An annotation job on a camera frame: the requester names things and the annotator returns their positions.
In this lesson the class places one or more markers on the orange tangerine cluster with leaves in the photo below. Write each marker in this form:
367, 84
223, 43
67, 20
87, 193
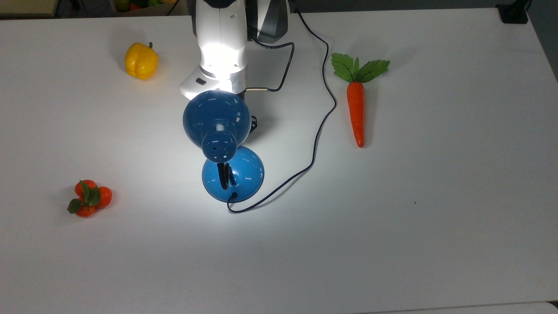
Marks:
104, 197

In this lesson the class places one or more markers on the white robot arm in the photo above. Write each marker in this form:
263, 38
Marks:
220, 35

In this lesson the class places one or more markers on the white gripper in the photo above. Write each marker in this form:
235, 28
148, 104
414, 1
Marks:
218, 83

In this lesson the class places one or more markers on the cardboard box of fruit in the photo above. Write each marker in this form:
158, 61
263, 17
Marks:
144, 9

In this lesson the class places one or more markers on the black table clamp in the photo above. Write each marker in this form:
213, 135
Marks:
513, 14

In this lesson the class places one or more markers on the blue desk lamp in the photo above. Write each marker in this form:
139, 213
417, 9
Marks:
216, 115

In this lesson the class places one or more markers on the beige side table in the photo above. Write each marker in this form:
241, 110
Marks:
26, 6

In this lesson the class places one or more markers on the orange toy carrot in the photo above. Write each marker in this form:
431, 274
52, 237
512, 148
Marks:
356, 109

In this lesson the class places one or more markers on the yellow bell pepper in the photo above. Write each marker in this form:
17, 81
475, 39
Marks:
140, 61

